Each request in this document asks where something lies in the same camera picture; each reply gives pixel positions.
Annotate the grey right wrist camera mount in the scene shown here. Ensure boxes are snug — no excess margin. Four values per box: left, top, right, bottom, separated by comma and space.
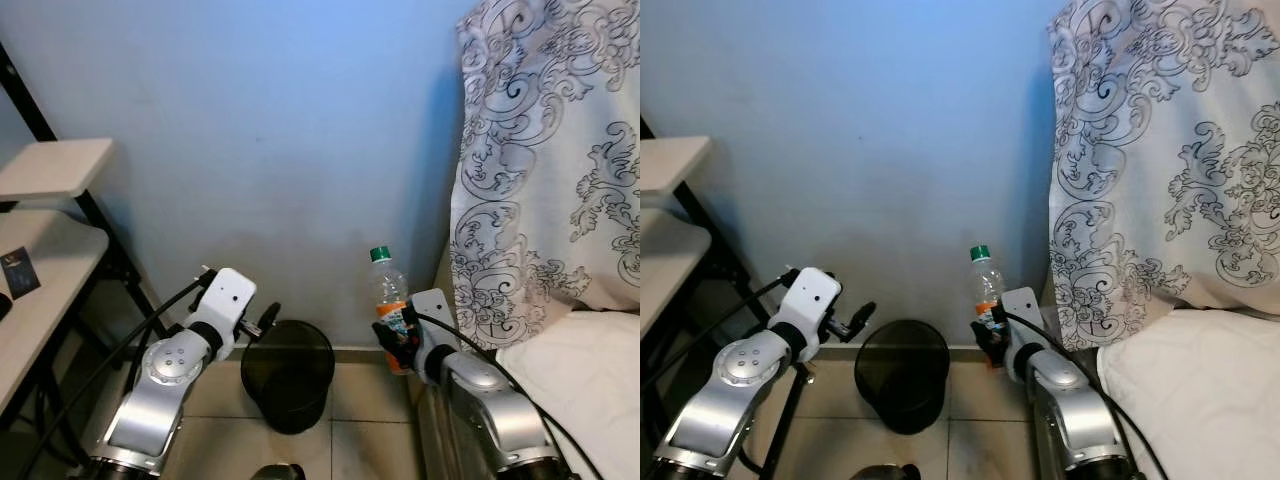
1000, 287, 1047, 351
410, 289, 463, 356

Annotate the black mesh waste bin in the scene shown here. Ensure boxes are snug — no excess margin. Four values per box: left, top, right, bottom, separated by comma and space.
240, 319, 336, 436
855, 319, 951, 436

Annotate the small dark card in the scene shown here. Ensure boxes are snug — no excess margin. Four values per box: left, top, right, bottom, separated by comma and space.
0, 246, 42, 300

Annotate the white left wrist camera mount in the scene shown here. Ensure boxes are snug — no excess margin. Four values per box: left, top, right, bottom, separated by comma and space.
188, 267, 258, 346
775, 267, 844, 346

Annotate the white desk board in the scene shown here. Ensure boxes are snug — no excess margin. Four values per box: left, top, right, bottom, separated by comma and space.
640, 207, 713, 339
0, 208, 110, 416

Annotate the green cap plastic drink bottle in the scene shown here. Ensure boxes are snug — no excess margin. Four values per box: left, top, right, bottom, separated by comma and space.
967, 245, 1007, 371
367, 246, 414, 377

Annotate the white quilted mattress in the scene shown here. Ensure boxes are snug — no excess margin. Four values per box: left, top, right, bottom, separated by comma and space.
495, 308, 641, 480
1095, 306, 1280, 480

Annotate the small white shelf board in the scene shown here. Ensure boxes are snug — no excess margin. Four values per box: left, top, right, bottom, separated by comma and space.
0, 138, 117, 202
640, 135, 714, 197

